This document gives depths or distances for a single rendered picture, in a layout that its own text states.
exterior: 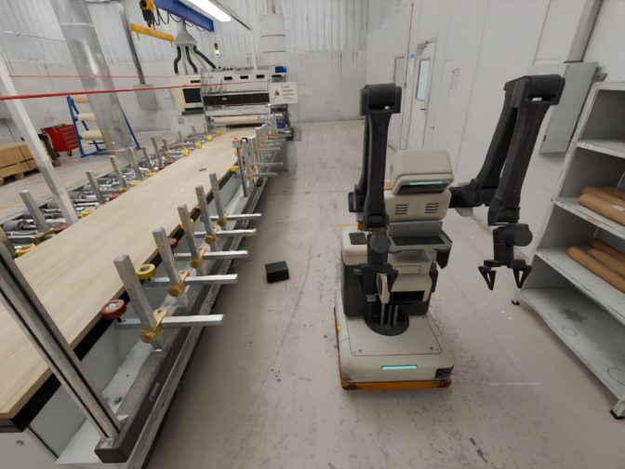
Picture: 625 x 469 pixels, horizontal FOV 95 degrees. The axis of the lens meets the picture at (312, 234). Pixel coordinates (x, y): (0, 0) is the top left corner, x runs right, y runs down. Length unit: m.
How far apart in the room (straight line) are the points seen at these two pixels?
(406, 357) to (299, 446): 0.72
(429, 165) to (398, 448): 1.38
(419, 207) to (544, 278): 1.71
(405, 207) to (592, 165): 1.50
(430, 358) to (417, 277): 0.54
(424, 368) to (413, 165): 1.13
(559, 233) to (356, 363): 1.69
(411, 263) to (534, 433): 1.12
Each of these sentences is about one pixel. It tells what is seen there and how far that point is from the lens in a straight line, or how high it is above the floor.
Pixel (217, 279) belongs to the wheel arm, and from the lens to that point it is 1.44.
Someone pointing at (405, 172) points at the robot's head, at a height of 1.33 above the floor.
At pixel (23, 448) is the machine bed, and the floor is 0.71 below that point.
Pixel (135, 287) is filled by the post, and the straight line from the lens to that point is 1.19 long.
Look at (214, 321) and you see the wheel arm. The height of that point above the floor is 0.82.
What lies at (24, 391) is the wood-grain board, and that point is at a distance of 1.25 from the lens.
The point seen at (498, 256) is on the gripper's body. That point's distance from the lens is 1.14.
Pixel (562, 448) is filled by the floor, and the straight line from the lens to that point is 2.13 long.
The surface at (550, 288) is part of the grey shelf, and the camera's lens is 2.91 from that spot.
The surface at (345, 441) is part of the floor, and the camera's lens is 1.83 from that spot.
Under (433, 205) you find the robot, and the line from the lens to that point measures 1.27.
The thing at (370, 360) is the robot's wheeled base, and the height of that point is 0.28.
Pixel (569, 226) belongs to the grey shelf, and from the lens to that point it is 2.63.
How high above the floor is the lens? 1.65
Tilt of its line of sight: 29 degrees down
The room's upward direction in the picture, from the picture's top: 3 degrees counter-clockwise
